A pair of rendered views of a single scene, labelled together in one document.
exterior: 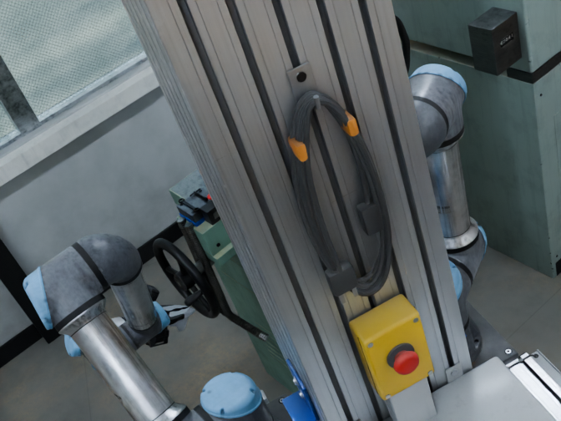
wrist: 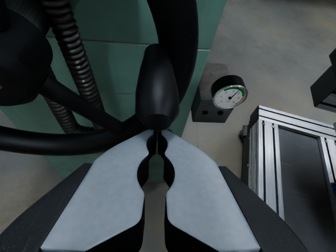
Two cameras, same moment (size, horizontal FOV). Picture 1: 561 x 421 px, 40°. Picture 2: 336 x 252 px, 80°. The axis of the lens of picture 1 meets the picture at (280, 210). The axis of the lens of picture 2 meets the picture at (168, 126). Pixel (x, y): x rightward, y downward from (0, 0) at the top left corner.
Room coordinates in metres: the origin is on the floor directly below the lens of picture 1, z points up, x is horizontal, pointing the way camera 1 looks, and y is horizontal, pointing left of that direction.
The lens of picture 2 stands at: (1.58, 0.40, 0.92)
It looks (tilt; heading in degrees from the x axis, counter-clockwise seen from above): 55 degrees down; 285
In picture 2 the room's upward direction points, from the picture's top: 12 degrees clockwise
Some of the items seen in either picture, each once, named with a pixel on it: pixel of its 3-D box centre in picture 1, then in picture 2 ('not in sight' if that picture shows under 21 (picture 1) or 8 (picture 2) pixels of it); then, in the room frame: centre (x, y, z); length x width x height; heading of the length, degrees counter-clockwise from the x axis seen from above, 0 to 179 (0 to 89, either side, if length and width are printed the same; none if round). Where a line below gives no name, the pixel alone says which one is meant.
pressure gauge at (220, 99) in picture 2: not in sight; (226, 94); (1.56, 0.10, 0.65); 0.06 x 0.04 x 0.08; 27
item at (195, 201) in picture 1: (203, 205); not in sight; (1.80, 0.20, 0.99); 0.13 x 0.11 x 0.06; 27
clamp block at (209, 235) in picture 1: (211, 223); not in sight; (1.80, 0.20, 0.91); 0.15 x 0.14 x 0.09; 27
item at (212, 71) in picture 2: not in sight; (210, 93); (1.59, 0.04, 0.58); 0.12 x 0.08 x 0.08; 117
